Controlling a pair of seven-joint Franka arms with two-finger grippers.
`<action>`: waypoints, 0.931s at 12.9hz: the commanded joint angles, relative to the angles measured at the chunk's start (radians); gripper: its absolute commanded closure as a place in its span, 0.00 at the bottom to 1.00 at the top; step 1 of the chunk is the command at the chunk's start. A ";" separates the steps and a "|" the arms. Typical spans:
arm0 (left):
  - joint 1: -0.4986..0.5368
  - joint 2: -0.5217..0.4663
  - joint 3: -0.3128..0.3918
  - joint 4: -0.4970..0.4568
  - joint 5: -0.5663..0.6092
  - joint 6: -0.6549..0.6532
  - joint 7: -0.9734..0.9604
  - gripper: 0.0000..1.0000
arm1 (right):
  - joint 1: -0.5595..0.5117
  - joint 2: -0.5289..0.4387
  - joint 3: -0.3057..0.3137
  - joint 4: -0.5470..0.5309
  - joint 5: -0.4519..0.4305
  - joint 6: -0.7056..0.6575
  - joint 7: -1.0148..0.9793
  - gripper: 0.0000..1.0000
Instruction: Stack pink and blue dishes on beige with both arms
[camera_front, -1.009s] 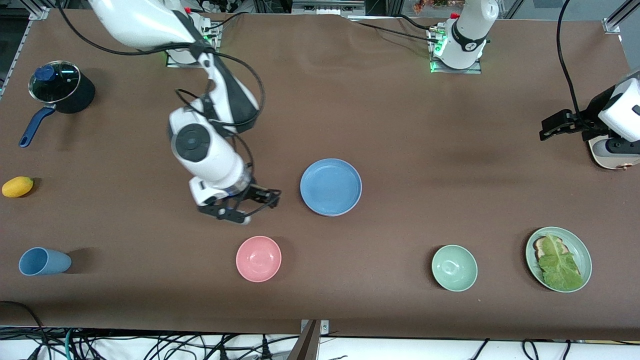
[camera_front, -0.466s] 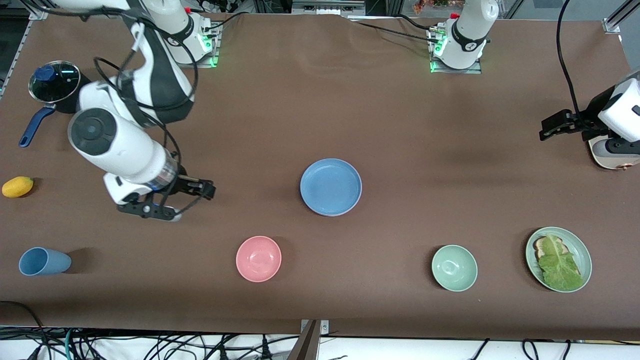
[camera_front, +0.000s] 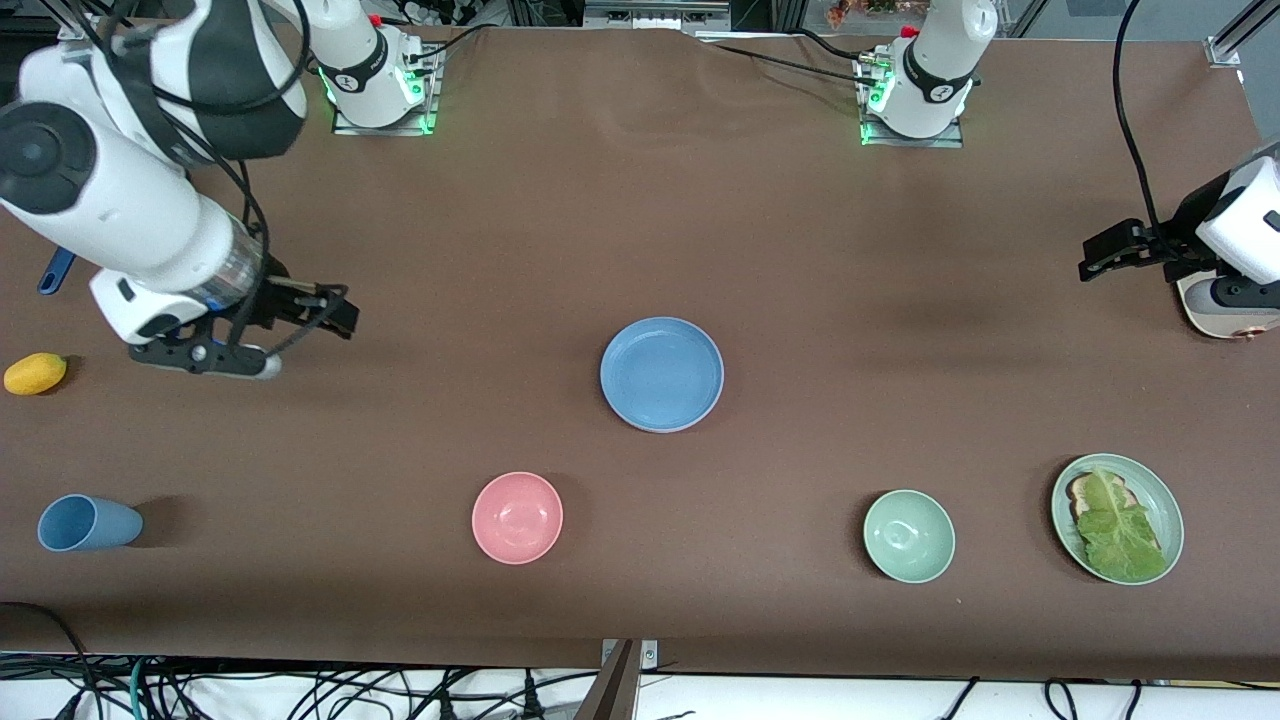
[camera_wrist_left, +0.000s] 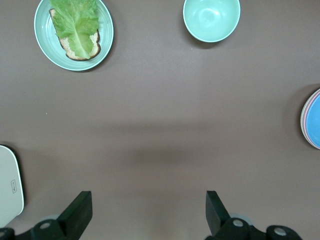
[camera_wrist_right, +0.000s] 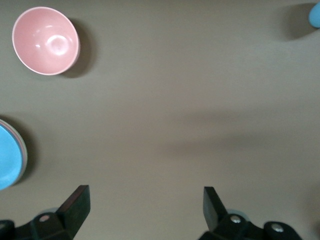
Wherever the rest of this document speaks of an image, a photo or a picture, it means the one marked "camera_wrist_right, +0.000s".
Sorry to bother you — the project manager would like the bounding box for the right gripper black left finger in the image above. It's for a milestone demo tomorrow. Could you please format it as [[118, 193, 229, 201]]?
[[0, 184, 91, 240]]

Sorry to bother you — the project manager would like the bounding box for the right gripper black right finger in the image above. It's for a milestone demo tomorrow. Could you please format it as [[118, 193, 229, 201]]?
[[198, 186, 304, 240]]

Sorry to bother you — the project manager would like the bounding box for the light blue cup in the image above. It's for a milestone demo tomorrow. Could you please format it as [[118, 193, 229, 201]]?
[[308, 2, 320, 29]]

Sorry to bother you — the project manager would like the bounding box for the blue shallow bowl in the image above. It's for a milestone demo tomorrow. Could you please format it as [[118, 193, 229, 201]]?
[[0, 124, 24, 191]]

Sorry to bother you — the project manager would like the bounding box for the pink deep bowl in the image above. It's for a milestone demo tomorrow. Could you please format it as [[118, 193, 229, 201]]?
[[11, 6, 81, 76]]

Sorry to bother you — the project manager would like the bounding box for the beige shallow bowl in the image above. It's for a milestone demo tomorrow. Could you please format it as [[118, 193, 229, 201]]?
[[0, 118, 28, 187]]

